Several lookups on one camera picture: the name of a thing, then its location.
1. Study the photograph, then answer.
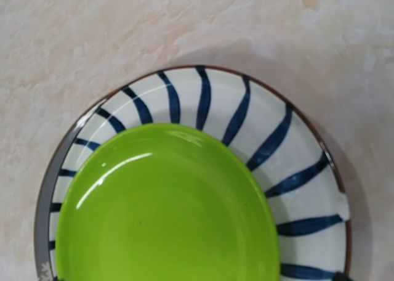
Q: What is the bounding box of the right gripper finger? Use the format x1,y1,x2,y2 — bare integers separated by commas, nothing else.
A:
334,272,353,281

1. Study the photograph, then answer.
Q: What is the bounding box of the white blue striped plate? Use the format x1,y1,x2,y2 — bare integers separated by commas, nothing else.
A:
34,65,350,280

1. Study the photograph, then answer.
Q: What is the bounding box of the green plastic plate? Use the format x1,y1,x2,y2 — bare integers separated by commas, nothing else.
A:
55,124,279,280

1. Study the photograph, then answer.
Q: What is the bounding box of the grey reindeer plate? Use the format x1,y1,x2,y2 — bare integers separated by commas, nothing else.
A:
34,65,352,280

